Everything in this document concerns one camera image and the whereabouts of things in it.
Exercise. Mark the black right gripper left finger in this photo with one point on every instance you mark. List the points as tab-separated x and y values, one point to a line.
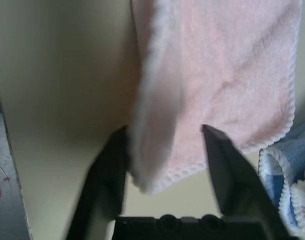
102	180

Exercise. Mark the pink towel with white trim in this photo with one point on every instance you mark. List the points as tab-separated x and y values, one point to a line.
217	75

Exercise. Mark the beige folded towel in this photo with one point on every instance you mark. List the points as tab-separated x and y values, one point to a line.
303	202

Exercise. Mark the blue folded towel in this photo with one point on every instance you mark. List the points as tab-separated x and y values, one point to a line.
277	172

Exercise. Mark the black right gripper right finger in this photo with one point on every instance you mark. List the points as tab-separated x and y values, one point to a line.
232	180

